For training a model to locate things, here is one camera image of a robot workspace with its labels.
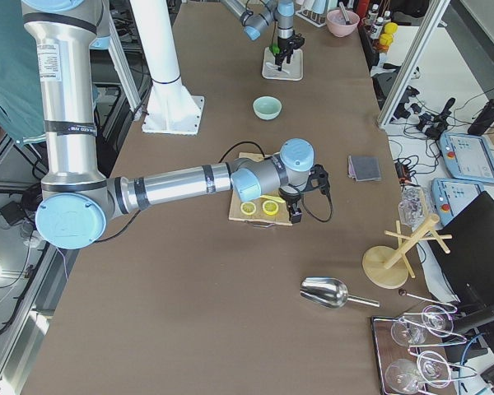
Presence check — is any metal scoop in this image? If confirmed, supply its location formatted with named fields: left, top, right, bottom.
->
left=300, top=276, right=380, bottom=309

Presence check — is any pink bowl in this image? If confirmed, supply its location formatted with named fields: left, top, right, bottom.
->
left=326, top=9, right=361, bottom=37

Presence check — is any light green ceramic bowl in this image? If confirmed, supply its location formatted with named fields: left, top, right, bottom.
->
left=253, top=96, right=282, bottom=121

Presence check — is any wooden mug tree stand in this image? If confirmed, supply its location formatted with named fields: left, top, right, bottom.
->
left=362, top=214, right=453, bottom=289

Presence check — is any beige rabbit serving tray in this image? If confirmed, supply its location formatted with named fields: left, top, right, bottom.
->
left=262, top=47, right=303, bottom=81

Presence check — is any lemon half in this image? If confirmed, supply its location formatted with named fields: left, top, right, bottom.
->
left=262, top=200, right=279, bottom=216

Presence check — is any wooden cutting board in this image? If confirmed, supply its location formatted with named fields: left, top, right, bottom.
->
left=229, top=152, right=291, bottom=226

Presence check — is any lower teach pendant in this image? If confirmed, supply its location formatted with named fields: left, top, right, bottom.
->
left=431, top=178, right=484, bottom=225

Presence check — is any teach pendant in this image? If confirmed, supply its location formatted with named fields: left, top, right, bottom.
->
left=439, top=132, right=494, bottom=184
left=431, top=178, right=484, bottom=225

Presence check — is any aluminium frame post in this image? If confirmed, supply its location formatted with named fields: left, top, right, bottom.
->
left=377, top=0, right=450, bottom=129

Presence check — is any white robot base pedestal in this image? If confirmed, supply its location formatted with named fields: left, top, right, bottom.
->
left=131, top=0, right=204, bottom=136

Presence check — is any lemon slice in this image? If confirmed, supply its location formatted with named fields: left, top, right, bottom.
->
left=240, top=202, right=257, bottom=216

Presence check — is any wine glass far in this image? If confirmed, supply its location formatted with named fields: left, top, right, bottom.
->
left=390, top=304, right=454, bottom=346

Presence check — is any folded grey cloth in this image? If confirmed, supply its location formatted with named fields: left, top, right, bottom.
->
left=348, top=155, right=382, bottom=181

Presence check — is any upper teach pendant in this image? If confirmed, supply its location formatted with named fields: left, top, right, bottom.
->
left=439, top=132, right=494, bottom=184

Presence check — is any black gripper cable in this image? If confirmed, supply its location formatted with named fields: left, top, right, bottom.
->
left=300, top=164, right=334, bottom=224

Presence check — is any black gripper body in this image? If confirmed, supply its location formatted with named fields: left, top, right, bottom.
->
left=277, top=33, right=305, bottom=56
left=278, top=186, right=302, bottom=211

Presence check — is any wine glass near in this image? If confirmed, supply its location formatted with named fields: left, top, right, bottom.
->
left=385, top=351, right=452, bottom=394

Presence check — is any black laptop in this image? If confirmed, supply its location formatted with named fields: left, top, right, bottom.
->
left=429, top=192, right=494, bottom=305

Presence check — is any wine glass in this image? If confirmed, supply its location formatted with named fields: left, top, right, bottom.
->
left=390, top=304, right=454, bottom=346
left=385, top=351, right=452, bottom=394

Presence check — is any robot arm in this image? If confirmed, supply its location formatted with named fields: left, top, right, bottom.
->
left=21, top=1, right=314, bottom=249
left=221, top=0, right=305, bottom=72

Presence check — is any yellow plastic knife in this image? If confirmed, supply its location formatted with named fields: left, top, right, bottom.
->
left=260, top=195, right=285, bottom=204

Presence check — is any black glass rack tray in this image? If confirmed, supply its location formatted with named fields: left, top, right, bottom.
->
left=370, top=314, right=437, bottom=395

